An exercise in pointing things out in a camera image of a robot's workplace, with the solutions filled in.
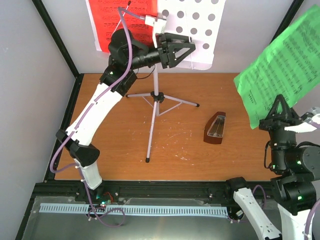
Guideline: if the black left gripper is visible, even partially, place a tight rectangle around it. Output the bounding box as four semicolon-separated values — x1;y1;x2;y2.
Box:
127;32;196;70

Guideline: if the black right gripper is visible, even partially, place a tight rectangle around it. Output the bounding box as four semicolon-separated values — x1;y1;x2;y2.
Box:
257;93;299;170

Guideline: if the white tripod music stand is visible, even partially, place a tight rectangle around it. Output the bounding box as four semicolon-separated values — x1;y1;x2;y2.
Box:
84;0;227;163

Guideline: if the green sheet music page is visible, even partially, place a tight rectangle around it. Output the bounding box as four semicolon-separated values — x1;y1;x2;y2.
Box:
233;4;320;129

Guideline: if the red sheet music page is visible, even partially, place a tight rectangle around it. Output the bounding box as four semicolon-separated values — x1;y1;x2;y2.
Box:
86;0;158;53

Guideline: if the clear plastic metronome cover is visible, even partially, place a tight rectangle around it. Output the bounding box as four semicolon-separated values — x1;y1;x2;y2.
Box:
207;115;226;138

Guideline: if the brown wooden metronome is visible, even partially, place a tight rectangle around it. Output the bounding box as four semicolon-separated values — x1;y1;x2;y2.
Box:
203;111;226;145

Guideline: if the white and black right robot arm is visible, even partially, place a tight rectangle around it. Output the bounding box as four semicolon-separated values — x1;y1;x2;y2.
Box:
226;94;320;240

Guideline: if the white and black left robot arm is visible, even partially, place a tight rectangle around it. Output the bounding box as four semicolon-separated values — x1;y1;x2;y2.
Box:
56;29;196;202

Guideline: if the small green circuit board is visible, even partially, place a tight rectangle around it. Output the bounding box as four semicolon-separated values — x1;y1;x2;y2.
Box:
100;199;113;207

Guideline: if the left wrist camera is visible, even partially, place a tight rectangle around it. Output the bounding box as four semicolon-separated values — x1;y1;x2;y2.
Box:
144;15;167;49

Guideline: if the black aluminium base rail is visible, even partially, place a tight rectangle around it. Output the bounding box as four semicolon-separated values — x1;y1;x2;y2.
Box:
31;180;236;206

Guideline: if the light blue slotted cable duct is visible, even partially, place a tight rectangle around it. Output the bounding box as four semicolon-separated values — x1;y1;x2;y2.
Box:
38;203;228;218

